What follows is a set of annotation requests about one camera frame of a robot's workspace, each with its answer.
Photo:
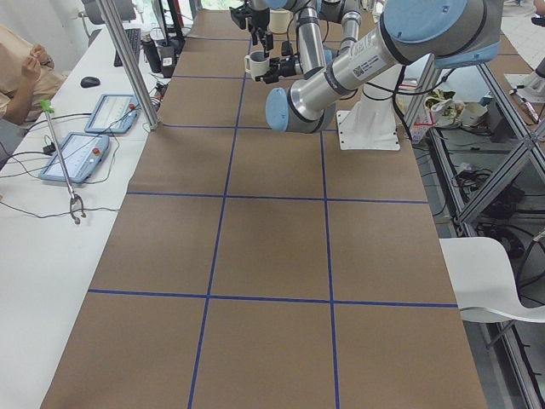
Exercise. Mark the black computer mouse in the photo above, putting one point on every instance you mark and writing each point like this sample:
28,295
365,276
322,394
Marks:
89,82

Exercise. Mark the aluminium frame post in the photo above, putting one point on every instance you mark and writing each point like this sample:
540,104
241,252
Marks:
110,15

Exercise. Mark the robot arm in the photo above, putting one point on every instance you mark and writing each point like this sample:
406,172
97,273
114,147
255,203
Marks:
457,33
290,36

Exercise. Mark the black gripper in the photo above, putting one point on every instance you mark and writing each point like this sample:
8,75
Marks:
258,18
288,68

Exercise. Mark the seated person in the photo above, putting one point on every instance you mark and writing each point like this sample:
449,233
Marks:
28,75

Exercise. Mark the white chair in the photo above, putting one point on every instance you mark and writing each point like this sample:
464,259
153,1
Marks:
483,281

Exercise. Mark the white HOME mug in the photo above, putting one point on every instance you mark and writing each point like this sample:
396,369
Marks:
256,64

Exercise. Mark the white plastic bag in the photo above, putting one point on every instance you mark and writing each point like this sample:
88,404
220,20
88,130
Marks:
445,110

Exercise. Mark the aluminium table frame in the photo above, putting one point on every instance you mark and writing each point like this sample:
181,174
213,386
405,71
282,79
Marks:
488,179

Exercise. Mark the blue teach pendant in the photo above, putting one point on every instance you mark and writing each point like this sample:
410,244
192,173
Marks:
114,114
82,154

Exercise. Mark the black water bottle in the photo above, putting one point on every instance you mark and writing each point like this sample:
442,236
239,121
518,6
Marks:
151,53

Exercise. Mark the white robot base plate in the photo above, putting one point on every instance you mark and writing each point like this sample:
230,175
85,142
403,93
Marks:
370,124

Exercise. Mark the blue teach pendant far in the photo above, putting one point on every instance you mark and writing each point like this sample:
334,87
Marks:
114,114

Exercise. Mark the metal grabber tool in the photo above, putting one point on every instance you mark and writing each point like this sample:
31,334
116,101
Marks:
76,207

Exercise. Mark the blue teach pendant near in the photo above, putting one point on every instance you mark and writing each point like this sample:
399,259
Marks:
82,154

